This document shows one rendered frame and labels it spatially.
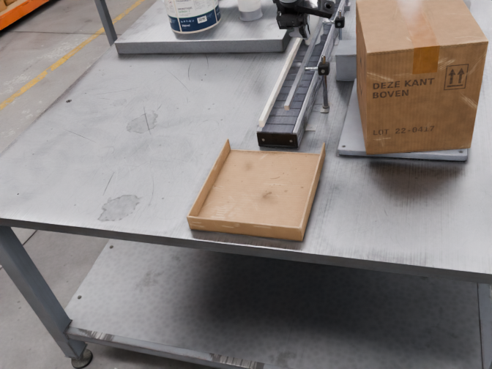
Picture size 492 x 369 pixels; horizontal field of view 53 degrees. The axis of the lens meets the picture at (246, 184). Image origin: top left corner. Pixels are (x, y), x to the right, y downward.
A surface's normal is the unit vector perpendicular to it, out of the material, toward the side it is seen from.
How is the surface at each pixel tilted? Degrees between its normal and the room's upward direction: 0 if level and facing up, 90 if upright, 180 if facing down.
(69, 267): 0
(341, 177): 0
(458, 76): 90
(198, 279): 1
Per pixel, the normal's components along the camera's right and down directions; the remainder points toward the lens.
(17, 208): -0.15, -0.76
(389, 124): -0.09, 0.66
